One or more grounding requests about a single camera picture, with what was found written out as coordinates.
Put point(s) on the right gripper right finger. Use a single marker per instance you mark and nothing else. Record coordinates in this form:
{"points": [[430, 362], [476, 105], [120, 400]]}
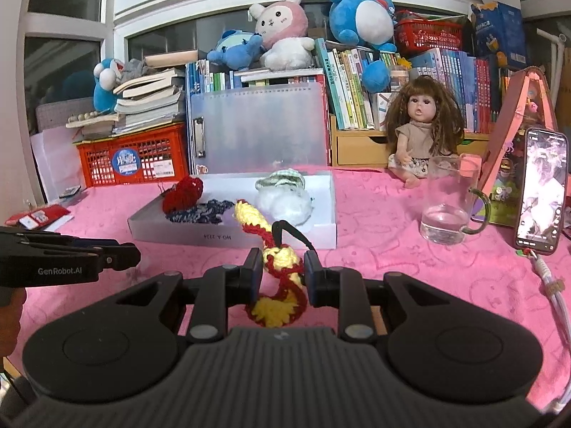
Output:
{"points": [[343, 289]]}

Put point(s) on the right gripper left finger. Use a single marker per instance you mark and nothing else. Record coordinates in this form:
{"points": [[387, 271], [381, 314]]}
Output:
{"points": [[219, 289]]}

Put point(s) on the navy floral drawstring pouch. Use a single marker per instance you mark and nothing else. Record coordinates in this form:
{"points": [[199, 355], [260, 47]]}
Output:
{"points": [[210, 213]]}

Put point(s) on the white fluffy plush ball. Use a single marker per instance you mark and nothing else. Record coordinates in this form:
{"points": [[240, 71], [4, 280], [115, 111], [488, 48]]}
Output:
{"points": [[286, 202]]}

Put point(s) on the red knitted pouch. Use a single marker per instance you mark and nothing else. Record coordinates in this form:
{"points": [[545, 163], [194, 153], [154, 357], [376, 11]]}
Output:
{"points": [[182, 196]]}

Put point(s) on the green white fabric pouch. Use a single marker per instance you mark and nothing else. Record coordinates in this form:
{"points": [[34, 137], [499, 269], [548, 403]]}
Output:
{"points": [[282, 178]]}

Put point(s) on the left hand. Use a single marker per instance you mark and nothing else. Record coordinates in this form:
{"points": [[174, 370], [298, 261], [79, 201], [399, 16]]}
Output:
{"points": [[10, 316]]}

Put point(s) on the red packet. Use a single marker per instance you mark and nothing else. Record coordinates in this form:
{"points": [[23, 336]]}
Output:
{"points": [[38, 218]]}

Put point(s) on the white shallow cardboard box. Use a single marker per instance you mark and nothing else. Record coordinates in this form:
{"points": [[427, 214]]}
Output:
{"points": [[150, 223]]}

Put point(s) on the wooden drawer organizer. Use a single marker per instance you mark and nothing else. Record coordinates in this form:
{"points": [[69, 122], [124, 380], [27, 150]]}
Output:
{"points": [[365, 148]]}

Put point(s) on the red plastic crate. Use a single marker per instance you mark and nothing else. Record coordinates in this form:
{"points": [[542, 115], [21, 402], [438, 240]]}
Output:
{"points": [[157, 154]]}

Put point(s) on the translucent plastic file folder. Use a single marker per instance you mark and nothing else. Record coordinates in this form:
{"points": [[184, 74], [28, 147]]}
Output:
{"points": [[258, 129]]}

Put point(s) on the clear glass mug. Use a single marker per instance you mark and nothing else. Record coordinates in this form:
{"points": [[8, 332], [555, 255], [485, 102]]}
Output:
{"points": [[454, 206]]}

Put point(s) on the pink cube eraser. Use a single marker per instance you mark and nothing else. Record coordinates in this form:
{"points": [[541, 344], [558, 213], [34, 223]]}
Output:
{"points": [[470, 166]]}

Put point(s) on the brown haired baby doll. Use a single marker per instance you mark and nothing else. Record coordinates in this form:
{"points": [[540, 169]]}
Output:
{"points": [[423, 121]]}

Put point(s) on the stack of books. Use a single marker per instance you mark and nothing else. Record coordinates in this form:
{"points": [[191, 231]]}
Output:
{"points": [[152, 92]]}

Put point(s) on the blue white cat plush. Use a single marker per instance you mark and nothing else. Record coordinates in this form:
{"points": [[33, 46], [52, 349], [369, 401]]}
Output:
{"points": [[107, 75]]}

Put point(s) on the row of upright books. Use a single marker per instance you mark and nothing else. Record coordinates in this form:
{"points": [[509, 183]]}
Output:
{"points": [[360, 84]]}

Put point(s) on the smartphone with lit screen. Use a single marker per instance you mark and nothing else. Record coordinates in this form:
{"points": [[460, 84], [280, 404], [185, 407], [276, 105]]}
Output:
{"points": [[544, 186]]}

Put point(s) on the small blue plush toy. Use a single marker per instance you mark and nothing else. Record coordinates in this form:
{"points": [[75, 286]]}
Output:
{"points": [[236, 50]]}

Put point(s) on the pink white bunny plush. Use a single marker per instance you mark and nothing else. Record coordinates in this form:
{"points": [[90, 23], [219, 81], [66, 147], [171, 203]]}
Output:
{"points": [[283, 27]]}

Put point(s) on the red mesh basket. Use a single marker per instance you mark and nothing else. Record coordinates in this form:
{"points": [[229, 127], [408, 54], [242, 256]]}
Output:
{"points": [[415, 34]]}

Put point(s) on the large blue white plush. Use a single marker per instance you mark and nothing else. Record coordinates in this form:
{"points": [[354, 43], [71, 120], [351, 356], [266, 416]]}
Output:
{"points": [[368, 23]]}

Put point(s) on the blue cardboard box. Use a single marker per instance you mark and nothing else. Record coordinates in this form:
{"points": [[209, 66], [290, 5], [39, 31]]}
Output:
{"points": [[499, 31]]}

